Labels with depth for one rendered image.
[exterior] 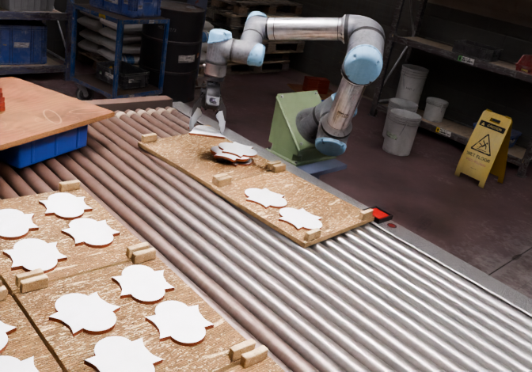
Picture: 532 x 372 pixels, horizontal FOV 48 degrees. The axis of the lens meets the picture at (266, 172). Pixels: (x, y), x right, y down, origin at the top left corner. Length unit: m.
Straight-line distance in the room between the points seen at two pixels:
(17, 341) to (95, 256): 0.33
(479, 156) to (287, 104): 3.16
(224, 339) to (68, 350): 0.31
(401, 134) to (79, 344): 4.57
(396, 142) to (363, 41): 3.66
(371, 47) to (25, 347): 1.29
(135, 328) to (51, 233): 0.43
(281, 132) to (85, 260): 1.18
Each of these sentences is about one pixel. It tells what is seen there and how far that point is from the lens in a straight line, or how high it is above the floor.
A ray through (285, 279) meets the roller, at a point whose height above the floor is 0.91.
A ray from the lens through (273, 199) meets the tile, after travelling 1.89.
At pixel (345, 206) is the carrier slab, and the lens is 1.97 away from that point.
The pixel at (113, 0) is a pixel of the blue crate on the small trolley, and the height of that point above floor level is 0.96.
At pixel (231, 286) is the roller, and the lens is 1.48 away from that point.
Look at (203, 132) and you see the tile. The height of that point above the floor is 1.04.
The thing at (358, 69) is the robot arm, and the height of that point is 1.37.
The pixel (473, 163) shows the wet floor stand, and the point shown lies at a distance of 5.39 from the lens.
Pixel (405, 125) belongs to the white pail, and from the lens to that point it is 5.49.
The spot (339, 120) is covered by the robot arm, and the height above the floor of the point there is 1.15.
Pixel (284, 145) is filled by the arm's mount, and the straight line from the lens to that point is 2.42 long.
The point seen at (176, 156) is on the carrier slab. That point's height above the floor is 0.94.
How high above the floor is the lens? 1.74
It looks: 22 degrees down
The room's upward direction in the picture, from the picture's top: 10 degrees clockwise
